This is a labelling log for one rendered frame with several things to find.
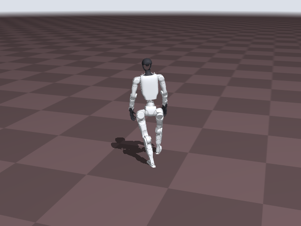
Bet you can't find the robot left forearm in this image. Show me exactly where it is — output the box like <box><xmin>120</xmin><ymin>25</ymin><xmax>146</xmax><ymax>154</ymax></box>
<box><xmin>129</xmin><ymin>94</ymin><xmax>135</xmax><ymax>110</ymax></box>

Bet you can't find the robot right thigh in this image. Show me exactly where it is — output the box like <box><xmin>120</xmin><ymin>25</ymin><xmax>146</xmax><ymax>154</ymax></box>
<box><xmin>155</xmin><ymin>108</ymin><xmax>164</xmax><ymax>134</ymax></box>

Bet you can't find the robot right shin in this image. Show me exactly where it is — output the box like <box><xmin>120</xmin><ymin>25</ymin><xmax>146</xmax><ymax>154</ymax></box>
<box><xmin>156</xmin><ymin>128</ymin><xmax>163</xmax><ymax>152</ymax></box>

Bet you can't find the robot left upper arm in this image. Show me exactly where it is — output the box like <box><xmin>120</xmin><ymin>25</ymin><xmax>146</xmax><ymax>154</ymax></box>
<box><xmin>131</xmin><ymin>76</ymin><xmax>141</xmax><ymax>98</ymax></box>

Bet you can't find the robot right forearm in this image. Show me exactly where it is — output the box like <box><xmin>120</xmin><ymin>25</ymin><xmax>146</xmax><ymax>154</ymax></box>
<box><xmin>162</xmin><ymin>93</ymin><xmax>168</xmax><ymax>106</ymax></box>

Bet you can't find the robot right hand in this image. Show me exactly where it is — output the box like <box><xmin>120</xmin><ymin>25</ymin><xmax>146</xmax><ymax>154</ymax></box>
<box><xmin>162</xmin><ymin>103</ymin><xmax>167</xmax><ymax>117</ymax></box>

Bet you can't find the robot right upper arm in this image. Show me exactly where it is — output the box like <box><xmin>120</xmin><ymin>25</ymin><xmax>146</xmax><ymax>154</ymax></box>
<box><xmin>157</xmin><ymin>74</ymin><xmax>167</xmax><ymax>95</ymax></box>

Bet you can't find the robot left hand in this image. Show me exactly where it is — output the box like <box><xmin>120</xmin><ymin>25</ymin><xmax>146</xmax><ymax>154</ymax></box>
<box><xmin>129</xmin><ymin>108</ymin><xmax>136</xmax><ymax>121</ymax></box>

